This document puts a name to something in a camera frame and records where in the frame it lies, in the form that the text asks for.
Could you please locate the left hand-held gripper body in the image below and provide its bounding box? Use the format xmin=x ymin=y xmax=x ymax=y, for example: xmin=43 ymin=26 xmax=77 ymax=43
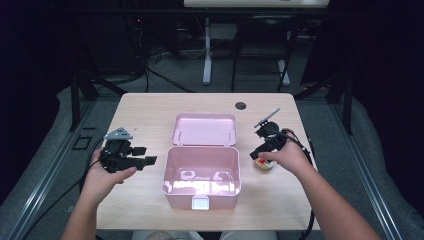
xmin=99 ymin=127 xmax=146 ymax=174

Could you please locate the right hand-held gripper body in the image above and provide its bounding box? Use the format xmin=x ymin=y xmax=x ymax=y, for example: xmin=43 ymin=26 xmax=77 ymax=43
xmin=253 ymin=107 xmax=289 ymax=154

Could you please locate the small strawberry cream tart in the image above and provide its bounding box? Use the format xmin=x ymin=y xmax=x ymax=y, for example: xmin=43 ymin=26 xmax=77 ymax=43
xmin=253 ymin=157 xmax=275 ymax=174

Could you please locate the pink lidded storage box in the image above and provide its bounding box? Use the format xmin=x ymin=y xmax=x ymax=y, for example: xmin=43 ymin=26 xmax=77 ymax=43
xmin=162 ymin=112 xmax=242 ymax=211

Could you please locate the person's right hand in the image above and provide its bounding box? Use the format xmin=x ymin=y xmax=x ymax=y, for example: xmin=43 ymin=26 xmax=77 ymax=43
xmin=257 ymin=128 xmax=315 ymax=177

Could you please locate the person's left hand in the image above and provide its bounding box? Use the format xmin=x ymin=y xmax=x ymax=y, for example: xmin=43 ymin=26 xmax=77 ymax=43
xmin=80 ymin=148 xmax=138 ymax=203

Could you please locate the black metal stand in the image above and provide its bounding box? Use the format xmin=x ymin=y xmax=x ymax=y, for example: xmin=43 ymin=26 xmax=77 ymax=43
xmin=67 ymin=71 xmax=128 ymax=133
xmin=293 ymin=71 xmax=354 ymax=136

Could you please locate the black chair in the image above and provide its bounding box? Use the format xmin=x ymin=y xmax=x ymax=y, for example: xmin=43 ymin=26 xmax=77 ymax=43
xmin=230 ymin=13 xmax=299 ymax=93

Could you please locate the black computer tower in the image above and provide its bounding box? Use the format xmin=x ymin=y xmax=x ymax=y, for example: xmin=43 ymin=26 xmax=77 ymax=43
xmin=126 ymin=15 xmax=149 ymax=76

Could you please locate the white background desk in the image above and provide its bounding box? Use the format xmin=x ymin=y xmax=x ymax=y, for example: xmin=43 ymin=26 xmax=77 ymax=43
xmin=183 ymin=0 xmax=331 ymax=87

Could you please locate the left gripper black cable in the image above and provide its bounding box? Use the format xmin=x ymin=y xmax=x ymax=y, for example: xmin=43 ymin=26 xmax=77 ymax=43
xmin=21 ymin=137 xmax=105 ymax=240

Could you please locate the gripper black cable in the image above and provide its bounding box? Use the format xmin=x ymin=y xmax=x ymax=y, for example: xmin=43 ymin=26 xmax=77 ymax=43
xmin=283 ymin=130 xmax=317 ymax=240
xmin=21 ymin=137 xmax=105 ymax=240

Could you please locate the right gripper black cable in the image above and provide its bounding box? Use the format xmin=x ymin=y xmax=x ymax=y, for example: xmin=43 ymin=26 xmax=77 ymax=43
xmin=283 ymin=130 xmax=317 ymax=240

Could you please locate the metal floor rail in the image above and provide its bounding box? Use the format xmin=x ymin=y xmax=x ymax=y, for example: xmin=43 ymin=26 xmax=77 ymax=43
xmin=329 ymin=101 xmax=405 ymax=240
xmin=6 ymin=99 xmax=98 ymax=240

